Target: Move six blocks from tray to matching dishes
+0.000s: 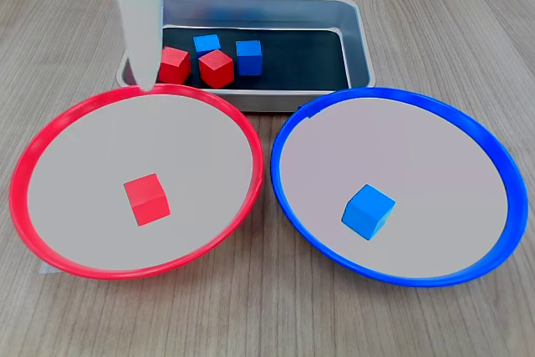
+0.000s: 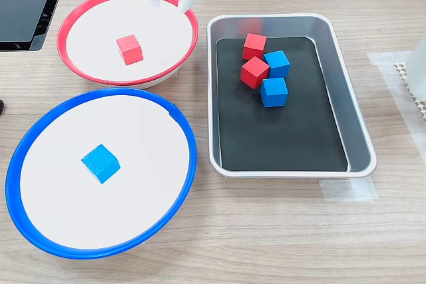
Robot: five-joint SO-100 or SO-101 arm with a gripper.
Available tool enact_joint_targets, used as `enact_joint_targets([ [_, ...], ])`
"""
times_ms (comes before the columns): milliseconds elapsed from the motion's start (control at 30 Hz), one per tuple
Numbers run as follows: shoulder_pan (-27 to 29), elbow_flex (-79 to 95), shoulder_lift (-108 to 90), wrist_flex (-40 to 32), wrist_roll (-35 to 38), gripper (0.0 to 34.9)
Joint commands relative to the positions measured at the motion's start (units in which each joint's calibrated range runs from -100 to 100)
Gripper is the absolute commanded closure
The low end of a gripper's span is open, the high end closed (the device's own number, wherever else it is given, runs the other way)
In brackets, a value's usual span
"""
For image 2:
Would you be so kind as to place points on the red wooden cube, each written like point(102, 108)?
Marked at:
point(254, 72)
point(129, 49)
point(254, 45)

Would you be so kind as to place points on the blue wooden cube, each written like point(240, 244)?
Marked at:
point(273, 92)
point(100, 164)
point(278, 64)

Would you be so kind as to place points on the black tray mat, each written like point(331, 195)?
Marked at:
point(283, 137)

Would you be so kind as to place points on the steel tray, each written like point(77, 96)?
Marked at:
point(352, 114)

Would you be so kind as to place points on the red-rimmed white plate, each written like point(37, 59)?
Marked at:
point(100, 31)

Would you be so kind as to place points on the black flat panel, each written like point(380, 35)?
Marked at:
point(20, 14)

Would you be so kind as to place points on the small black object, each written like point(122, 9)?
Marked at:
point(1, 107)

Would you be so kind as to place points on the translucent tape sheet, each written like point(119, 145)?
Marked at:
point(386, 64)

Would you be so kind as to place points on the blue-rimmed white plate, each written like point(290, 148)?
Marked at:
point(100, 214)

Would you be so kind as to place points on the translucent tape strip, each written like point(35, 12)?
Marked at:
point(349, 190)

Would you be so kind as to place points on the pale perforated base plate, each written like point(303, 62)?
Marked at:
point(401, 71)

